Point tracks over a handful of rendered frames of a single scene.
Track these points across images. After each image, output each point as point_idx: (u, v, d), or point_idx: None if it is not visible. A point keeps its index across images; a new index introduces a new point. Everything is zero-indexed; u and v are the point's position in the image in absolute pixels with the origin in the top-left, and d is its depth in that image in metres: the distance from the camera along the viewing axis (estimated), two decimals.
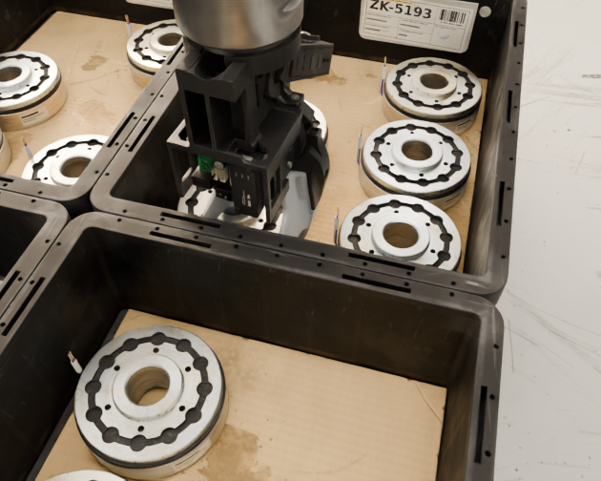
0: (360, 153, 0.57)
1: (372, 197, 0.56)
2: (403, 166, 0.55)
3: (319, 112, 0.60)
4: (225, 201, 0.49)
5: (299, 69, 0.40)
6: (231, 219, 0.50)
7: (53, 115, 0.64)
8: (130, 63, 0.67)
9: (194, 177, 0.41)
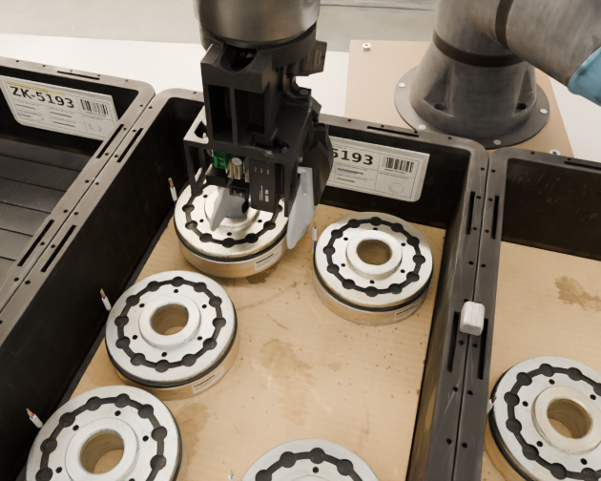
0: None
1: None
2: None
3: None
4: (229, 204, 0.49)
5: (307, 64, 0.40)
6: (230, 222, 0.50)
7: (229, 368, 0.47)
8: (322, 286, 0.50)
9: (208, 177, 0.40)
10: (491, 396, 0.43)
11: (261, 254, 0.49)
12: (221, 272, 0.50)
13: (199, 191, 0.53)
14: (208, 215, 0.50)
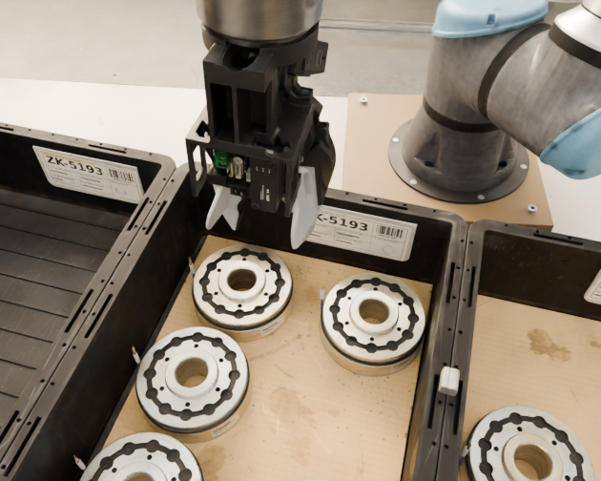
0: None
1: None
2: None
3: (575, 438, 0.50)
4: (225, 202, 0.49)
5: (308, 63, 0.40)
6: (240, 296, 0.59)
7: (242, 414, 0.55)
8: (328, 342, 0.57)
9: (209, 176, 0.40)
10: (467, 441, 0.51)
11: (267, 324, 0.58)
12: (233, 338, 0.59)
13: (214, 264, 0.62)
14: (221, 288, 0.59)
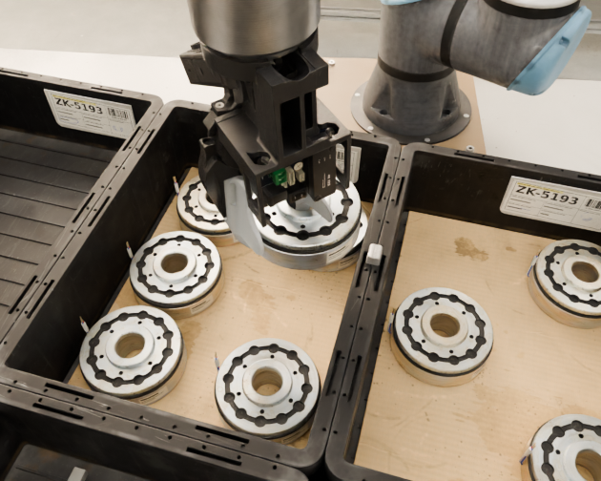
0: None
1: None
2: (284, 216, 0.51)
3: (481, 309, 0.63)
4: (245, 225, 0.48)
5: None
6: (217, 208, 0.71)
7: (216, 299, 0.67)
8: None
9: (272, 198, 0.40)
10: (395, 313, 0.63)
11: None
12: (210, 242, 0.71)
13: (195, 186, 0.75)
14: (200, 202, 0.72)
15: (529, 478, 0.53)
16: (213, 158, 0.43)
